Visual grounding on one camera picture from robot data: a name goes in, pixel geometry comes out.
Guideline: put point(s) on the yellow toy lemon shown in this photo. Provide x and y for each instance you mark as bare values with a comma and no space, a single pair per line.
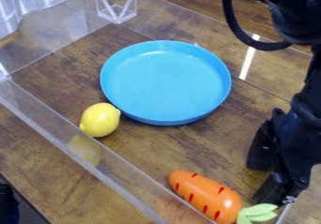
99,120

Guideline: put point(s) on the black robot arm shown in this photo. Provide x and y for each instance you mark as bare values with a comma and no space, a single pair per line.
297,23

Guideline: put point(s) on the blue round plate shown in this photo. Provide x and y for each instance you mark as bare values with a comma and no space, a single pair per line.
166,83

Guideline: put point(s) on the orange toy carrot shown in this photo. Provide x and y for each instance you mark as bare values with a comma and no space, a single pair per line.
216,200

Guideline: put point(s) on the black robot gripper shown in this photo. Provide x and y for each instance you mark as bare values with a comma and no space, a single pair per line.
287,149

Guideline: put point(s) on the clear acrylic enclosure wall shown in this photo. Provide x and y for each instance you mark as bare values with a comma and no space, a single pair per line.
110,181

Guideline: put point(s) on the clear acrylic corner bracket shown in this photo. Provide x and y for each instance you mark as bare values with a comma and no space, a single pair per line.
114,13

